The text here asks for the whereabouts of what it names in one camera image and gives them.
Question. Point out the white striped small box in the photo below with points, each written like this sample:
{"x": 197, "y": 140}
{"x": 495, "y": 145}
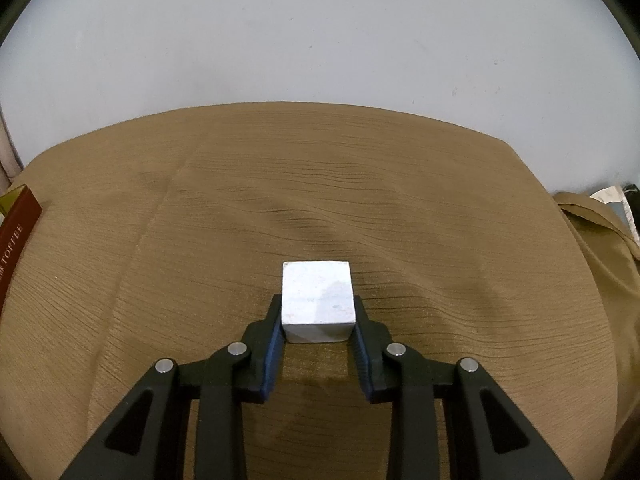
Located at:
{"x": 317, "y": 302}

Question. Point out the gold metal tin tray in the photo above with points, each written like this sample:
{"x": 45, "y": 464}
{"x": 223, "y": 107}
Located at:
{"x": 20, "y": 212}

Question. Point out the patterned beige curtain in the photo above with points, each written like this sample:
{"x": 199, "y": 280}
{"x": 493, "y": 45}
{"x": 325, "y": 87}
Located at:
{"x": 10, "y": 163}

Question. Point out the brown tablecloth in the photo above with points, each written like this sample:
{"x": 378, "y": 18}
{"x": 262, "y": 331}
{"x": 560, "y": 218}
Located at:
{"x": 166, "y": 236}

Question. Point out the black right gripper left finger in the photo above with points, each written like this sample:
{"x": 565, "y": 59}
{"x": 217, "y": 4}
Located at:
{"x": 144, "y": 437}

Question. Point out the white cloth pile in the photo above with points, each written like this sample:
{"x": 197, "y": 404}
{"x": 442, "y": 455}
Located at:
{"x": 624, "y": 201}

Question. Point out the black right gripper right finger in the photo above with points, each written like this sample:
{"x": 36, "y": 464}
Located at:
{"x": 440, "y": 409}

